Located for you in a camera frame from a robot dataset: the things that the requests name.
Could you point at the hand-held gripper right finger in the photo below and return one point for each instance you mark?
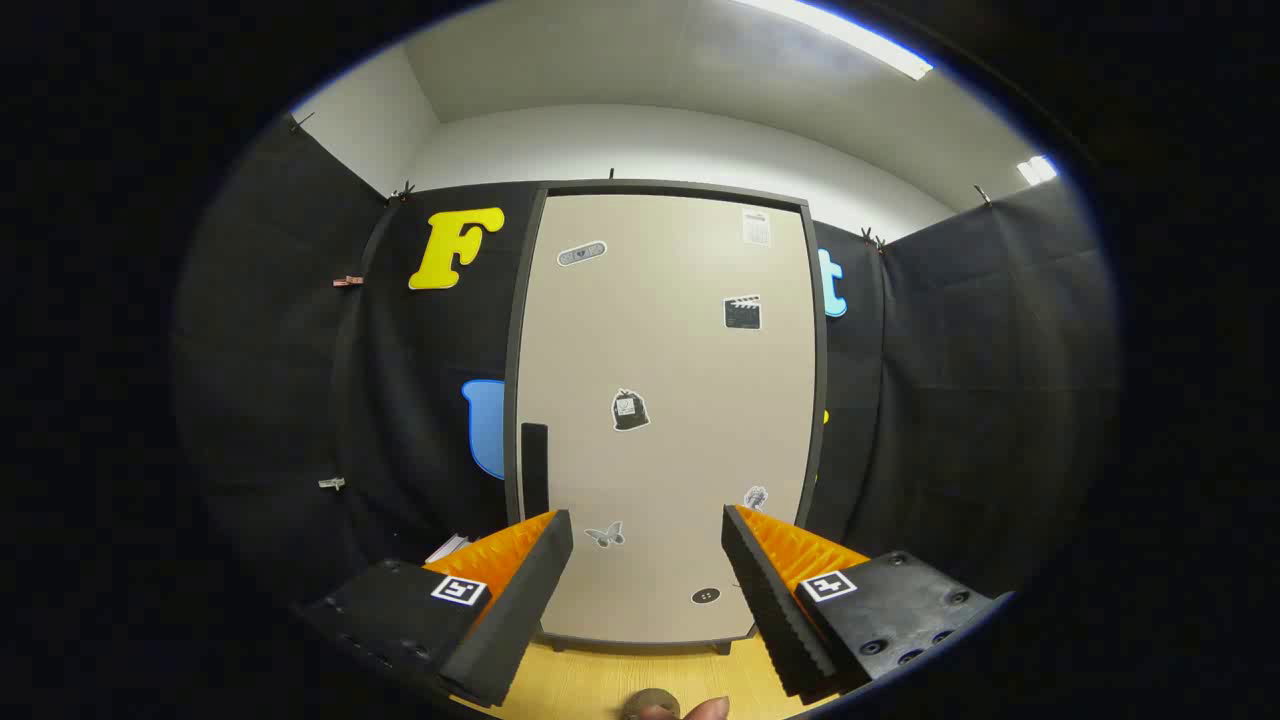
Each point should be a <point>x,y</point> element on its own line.
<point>775,610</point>

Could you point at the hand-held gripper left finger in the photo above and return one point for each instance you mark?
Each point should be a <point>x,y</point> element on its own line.
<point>520,610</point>

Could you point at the grey shoe cabinet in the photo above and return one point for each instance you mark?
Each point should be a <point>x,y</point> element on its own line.
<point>512,330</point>

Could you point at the beige shoe cabinet door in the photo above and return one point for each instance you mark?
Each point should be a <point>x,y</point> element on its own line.
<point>665,350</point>

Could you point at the stack of small boxes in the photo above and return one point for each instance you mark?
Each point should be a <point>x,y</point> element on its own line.
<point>447,549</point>

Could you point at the black backdrop cloth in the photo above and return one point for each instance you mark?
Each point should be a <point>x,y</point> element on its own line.
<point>960,400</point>

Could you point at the small ceiling light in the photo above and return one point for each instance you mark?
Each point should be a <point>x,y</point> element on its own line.
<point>1037,170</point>

